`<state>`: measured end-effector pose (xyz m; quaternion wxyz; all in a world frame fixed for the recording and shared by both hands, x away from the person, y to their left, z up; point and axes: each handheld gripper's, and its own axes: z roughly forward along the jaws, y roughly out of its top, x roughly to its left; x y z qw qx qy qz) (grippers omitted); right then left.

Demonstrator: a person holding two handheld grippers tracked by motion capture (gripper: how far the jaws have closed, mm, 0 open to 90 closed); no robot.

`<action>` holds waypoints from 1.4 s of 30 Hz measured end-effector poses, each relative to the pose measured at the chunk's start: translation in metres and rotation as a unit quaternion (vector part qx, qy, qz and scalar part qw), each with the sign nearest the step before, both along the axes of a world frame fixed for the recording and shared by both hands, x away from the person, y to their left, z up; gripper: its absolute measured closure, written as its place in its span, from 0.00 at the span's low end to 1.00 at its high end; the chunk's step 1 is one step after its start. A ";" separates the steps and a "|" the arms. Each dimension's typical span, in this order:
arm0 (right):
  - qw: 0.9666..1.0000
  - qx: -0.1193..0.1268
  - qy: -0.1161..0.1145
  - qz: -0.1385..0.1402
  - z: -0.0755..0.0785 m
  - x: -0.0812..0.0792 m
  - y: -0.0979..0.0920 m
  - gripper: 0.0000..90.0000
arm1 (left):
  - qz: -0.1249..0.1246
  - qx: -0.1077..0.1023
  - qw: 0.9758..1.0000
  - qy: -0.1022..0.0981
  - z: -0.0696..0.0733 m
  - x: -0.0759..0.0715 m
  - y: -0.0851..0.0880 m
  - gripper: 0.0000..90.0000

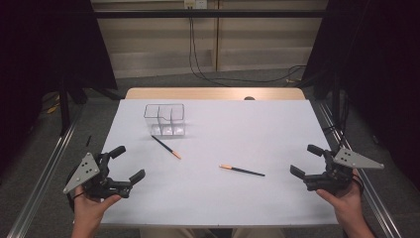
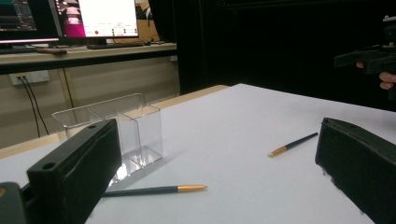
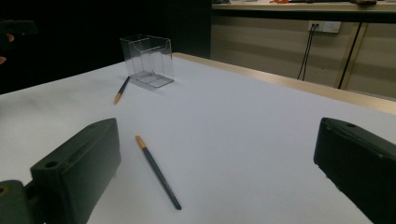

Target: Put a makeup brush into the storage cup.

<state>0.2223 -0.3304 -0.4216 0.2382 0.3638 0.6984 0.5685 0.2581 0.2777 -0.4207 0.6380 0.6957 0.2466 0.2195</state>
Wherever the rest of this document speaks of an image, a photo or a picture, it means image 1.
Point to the person's left hand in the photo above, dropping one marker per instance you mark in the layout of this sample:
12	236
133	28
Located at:
87	210

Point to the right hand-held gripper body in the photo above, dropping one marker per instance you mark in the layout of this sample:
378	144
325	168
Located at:
330	180

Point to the aluminium rail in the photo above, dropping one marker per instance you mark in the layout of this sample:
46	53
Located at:
373	198
43	181

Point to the white wall socket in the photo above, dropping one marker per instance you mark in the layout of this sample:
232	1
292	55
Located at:
195	3

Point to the black metal stand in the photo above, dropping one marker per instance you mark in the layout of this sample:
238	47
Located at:
64	109

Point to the person's leg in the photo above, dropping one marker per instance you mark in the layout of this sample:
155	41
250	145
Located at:
257	233

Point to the clear acrylic pen holder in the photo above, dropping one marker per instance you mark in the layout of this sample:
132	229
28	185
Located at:
165	119

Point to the black horizontal bar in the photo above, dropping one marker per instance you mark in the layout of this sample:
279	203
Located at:
211	13

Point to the black curtain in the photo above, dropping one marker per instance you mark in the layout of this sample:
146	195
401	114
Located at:
379	66
39	49

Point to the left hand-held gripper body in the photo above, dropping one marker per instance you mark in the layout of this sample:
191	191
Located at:
99	185

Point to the dark pen with orange end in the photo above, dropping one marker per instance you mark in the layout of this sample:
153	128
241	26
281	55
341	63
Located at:
242	170
165	146

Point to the person's right hand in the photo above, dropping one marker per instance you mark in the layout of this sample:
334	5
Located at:
346	205

